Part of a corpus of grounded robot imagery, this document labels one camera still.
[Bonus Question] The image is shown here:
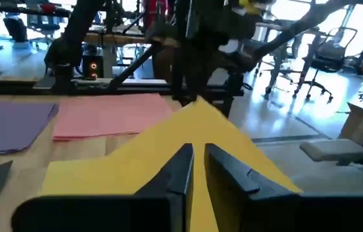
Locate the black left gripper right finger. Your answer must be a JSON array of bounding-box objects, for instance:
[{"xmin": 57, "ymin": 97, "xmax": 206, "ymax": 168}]
[{"xmin": 204, "ymin": 143, "xmax": 363, "ymax": 232}]

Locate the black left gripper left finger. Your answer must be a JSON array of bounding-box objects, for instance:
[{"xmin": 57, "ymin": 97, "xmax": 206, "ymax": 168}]
[{"xmin": 11, "ymin": 143, "xmax": 196, "ymax": 232}]

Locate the yellow paper sheet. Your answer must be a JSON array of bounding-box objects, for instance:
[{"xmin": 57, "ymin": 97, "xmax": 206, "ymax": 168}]
[{"xmin": 41, "ymin": 96, "xmax": 301, "ymax": 232}]

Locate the pink paper sheet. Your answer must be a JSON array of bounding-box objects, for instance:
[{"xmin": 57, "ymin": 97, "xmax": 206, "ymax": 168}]
[{"xmin": 52, "ymin": 93, "xmax": 174, "ymax": 142}]

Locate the purple paper sheet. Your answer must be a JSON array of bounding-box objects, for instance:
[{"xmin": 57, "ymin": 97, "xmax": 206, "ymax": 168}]
[{"xmin": 0, "ymin": 102, "xmax": 59, "ymax": 156}]

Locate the red object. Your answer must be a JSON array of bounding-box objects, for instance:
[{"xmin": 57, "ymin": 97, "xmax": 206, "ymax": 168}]
[{"xmin": 142, "ymin": 0, "xmax": 169, "ymax": 30}]

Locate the grey chair armrest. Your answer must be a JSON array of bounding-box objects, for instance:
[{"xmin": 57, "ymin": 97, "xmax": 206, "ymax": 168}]
[{"xmin": 299, "ymin": 139, "xmax": 363, "ymax": 166}]

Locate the wooden desk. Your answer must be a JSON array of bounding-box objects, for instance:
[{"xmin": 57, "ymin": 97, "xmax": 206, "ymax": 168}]
[{"xmin": 83, "ymin": 32, "xmax": 182, "ymax": 48}]

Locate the cardboard box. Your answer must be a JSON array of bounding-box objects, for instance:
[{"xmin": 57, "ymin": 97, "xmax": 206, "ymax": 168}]
[{"xmin": 339, "ymin": 102, "xmax": 363, "ymax": 146}]

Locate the black box with orange lights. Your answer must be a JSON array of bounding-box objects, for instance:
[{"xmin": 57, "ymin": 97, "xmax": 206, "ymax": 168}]
[{"xmin": 82, "ymin": 53, "xmax": 104, "ymax": 81}]

